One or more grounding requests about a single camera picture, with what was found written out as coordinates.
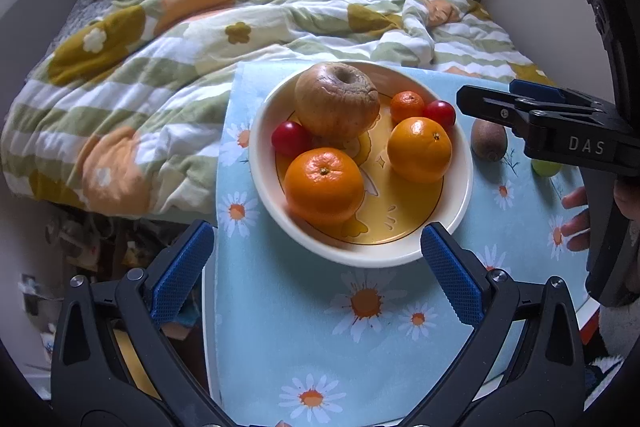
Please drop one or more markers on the blue daisy tablecloth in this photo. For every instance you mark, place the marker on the blue daisy tablecloth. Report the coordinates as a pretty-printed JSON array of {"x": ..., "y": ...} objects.
[{"x": 310, "y": 332}]

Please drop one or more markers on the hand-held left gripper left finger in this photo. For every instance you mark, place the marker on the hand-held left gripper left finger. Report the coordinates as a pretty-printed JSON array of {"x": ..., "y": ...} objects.
[{"x": 180, "y": 274}]

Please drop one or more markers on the person's right hand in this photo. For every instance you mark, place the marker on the person's right hand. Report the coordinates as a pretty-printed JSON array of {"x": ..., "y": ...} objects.
[{"x": 579, "y": 219}]

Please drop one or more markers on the wrinkled brown apple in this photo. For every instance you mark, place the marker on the wrinkled brown apple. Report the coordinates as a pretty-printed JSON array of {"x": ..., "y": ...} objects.
[{"x": 335, "y": 102}]

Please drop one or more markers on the small tangerine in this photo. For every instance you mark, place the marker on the small tangerine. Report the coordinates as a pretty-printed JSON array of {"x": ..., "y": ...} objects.
[{"x": 407, "y": 107}]

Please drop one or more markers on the green striped floral blanket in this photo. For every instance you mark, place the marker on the green striped floral blanket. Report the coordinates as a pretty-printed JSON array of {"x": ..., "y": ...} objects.
[{"x": 150, "y": 82}]

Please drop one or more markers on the brown kiwi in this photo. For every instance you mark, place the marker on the brown kiwi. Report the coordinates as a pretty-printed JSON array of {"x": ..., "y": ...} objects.
[{"x": 489, "y": 140}]

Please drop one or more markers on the red cherry tomato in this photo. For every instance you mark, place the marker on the red cherry tomato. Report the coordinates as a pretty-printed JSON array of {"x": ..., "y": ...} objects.
[
  {"x": 290, "y": 139},
  {"x": 441, "y": 113}
]

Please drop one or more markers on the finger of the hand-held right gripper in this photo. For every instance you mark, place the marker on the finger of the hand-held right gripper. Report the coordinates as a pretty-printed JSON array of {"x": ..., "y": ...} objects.
[
  {"x": 495, "y": 107},
  {"x": 545, "y": 91}
]

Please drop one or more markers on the cream yellow bear bowl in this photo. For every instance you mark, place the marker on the cream yellow bear bowl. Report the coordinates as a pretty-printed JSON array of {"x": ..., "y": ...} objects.
[{"x": 400, "y": 227}]

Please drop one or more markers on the large round orange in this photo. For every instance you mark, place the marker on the large round orange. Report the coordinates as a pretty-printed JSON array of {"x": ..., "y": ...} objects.
[{"x": 420, "y": 150}]

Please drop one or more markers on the grey dotted bed sheet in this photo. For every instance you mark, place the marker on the grey dotted bed sheet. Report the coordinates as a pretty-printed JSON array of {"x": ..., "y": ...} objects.
[{"x": 75, "y": 14}]

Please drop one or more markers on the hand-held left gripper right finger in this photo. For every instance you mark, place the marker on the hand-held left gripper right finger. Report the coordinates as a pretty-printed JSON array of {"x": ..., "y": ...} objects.
[{"x": 452, "y": 274}]

